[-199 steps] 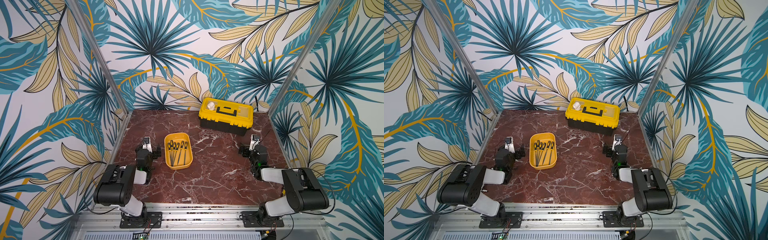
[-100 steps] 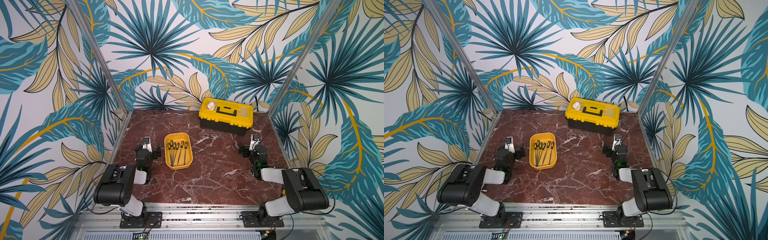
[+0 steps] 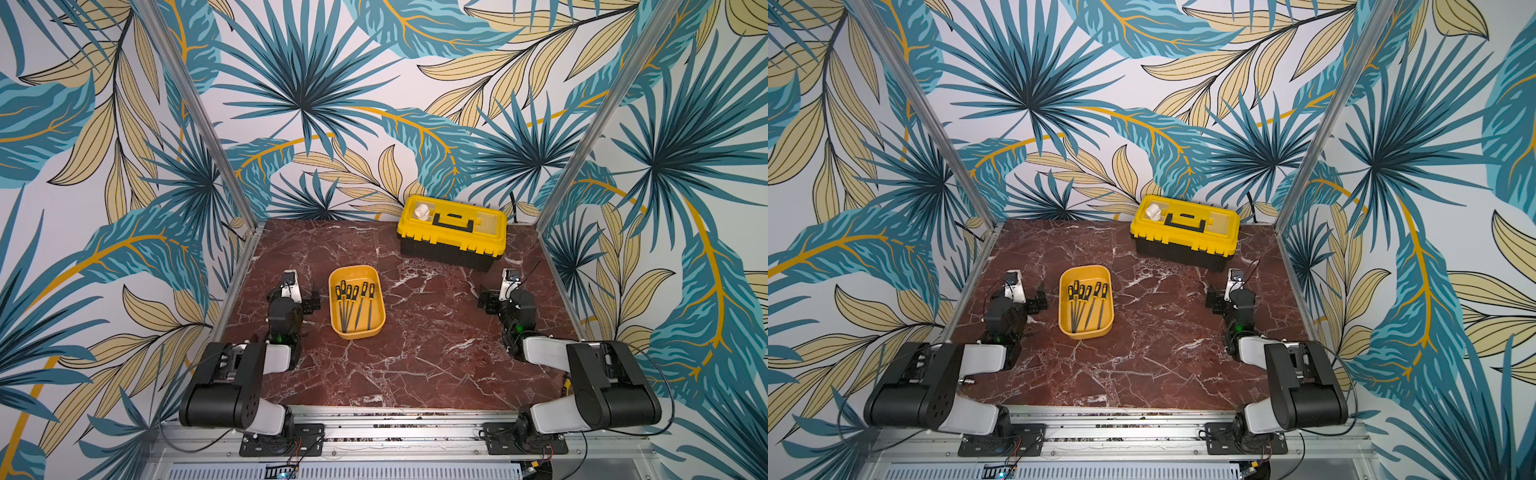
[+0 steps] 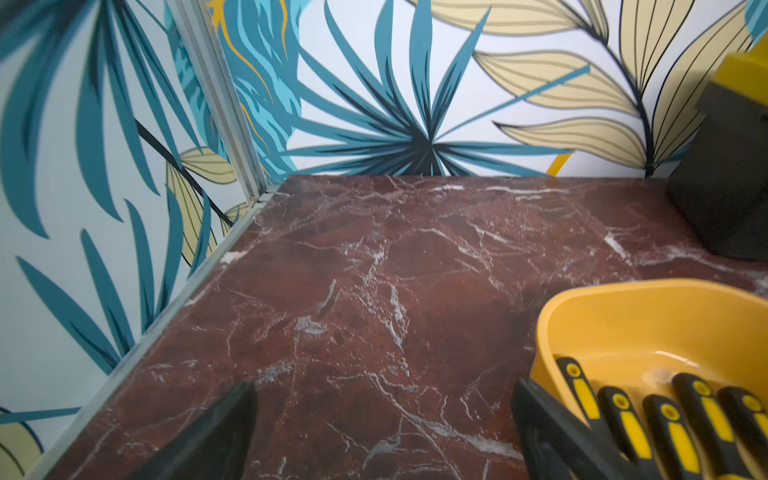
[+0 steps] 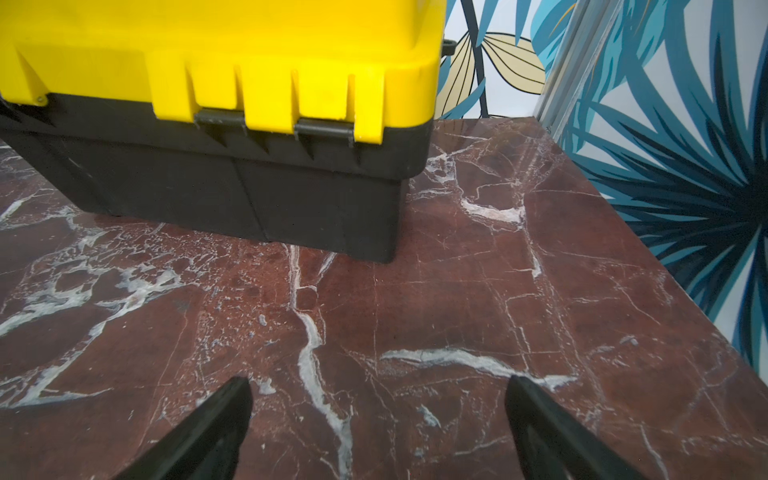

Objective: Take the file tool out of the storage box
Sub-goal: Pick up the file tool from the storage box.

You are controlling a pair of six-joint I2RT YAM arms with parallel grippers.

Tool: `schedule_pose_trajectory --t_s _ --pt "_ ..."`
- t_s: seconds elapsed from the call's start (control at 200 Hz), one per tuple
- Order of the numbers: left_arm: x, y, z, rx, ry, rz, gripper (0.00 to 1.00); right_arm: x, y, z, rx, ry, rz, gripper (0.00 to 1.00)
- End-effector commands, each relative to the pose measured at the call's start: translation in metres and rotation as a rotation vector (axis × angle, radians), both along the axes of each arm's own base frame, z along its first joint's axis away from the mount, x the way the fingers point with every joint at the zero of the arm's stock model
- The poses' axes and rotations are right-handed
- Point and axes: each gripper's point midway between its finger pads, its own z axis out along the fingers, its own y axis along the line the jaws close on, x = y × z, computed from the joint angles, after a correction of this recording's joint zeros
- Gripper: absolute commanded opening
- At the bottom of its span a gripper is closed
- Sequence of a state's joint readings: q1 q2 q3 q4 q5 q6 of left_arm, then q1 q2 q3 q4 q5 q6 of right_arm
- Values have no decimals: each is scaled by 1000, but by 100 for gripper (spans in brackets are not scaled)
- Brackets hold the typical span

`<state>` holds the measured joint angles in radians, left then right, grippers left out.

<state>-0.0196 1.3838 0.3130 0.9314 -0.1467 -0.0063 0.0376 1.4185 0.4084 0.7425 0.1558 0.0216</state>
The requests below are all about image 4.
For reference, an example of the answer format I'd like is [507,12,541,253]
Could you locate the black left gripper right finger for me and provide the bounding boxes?
[511,379,642,480]

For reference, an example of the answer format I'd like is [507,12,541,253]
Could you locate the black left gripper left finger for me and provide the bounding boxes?
[130,381,258,479]

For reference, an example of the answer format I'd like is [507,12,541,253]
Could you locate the yellow plastic storage tray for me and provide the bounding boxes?
[530,278,768,480]

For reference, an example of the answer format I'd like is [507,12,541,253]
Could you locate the yellow black toolbox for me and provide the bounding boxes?
[667,48,767,262]

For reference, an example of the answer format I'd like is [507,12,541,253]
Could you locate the aluminium corner frame post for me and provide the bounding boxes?
[168,0,267,201]

